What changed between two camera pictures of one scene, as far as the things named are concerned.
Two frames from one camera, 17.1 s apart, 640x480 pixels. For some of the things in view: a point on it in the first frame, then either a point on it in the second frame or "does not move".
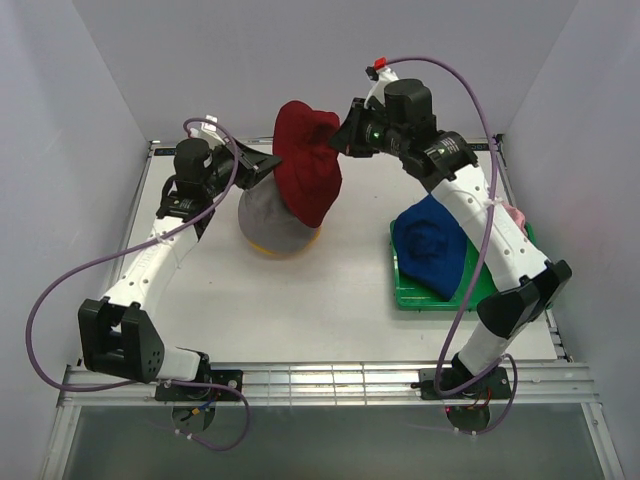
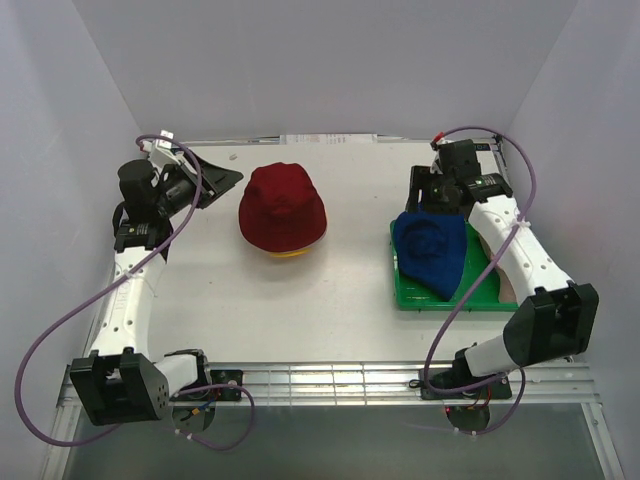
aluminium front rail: x=530 y=385 does not move
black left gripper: x=253 y=165 to x=214 y=181
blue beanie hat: x=430 y=248 does not move
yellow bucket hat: x=285 y=254 does not move
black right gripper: x=346 y=139 to x=418 y=179
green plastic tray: x=408 y=295 does not move
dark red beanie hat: x=309 y=177 to x=280 y=210
